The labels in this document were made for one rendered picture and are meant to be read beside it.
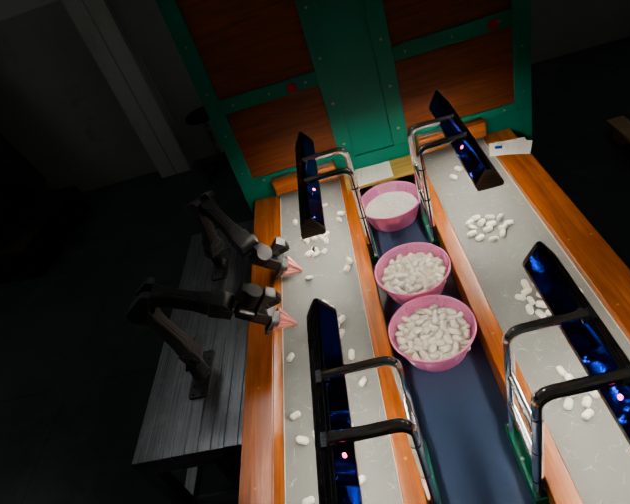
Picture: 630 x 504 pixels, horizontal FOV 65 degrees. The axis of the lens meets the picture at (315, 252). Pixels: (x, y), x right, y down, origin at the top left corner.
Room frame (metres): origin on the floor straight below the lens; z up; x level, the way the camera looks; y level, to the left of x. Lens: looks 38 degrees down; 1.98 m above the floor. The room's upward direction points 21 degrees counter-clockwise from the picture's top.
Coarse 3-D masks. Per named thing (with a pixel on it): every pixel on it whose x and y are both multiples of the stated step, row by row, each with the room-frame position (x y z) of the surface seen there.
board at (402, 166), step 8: (392, 160) 1.97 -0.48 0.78; (400, 160) 1.95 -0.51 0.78; (408, 160) 1.92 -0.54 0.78; (392, 168) 1.91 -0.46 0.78; (400, 168) 1.88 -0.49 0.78; (408, 168) 1.86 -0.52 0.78; (344, 176) 1.99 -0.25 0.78; (392, 176) 1.84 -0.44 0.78; (400, 176) 1.83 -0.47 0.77; (368, 184) 1.85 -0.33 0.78
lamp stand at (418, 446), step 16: (336, 368) 0.69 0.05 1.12; (352, 368) 0.67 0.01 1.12; (368, 368) 0.66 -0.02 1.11; (400, 368) 0.66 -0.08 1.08; (400, 384) 0.65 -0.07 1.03; (416, 416) 0.66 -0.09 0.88; (320, 432) 0.56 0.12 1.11; (336, 432) 0.54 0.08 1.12; (352, 432) 0.53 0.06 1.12; (368, 432) 0.52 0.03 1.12; (384, 432) 0.51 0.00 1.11; (400, 432) 0.50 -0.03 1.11; (416, 432) 0.51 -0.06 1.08; (416, 448) 0.50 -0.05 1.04; (416, 464) 0.52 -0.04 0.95; (432, 480) 0.51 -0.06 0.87; (432, 496) 0.50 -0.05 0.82
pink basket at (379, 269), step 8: (400, 248) 1.39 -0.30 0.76; (408, 248) 1.39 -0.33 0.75; (416, 248) 1.37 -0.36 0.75; (424, 248) 1.36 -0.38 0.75; (432, 248) 1.33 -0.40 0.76; (440, 248) 1.30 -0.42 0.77; (384, 256) 1.38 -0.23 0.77; (392, 256) 1.38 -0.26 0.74; (440, 256) 1.29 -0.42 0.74; (448, 256) 1.25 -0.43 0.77; (376, 264) 1.35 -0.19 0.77; (384, 264) 1.36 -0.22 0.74; (448, 264) 1.23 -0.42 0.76; (376, 272) 1.31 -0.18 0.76; (448, 272) 1.18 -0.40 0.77; (376, 280) 1.27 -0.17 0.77; (384, 288) 1.22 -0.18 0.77; (432, 288) 1.14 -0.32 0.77; (440, 288) 1.17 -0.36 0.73; (392, 296) 1.21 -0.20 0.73; (400, 296) 1.17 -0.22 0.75; (408, 296) 1.16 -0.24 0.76; (416, 296) 1.15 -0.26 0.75
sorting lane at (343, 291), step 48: (336, 192) 1.94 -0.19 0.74; (288, 240) 1.72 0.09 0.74; (336, 240) 1.60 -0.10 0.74; (288, 288) 1.43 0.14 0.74; (336, 288) 1.33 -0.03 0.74; (288, 336) 1.19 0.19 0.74; (288, 384) 1.00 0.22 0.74; (288, 432) 0.84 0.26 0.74; (288, 480) 0.70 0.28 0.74; (384, 480) 0.61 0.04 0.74
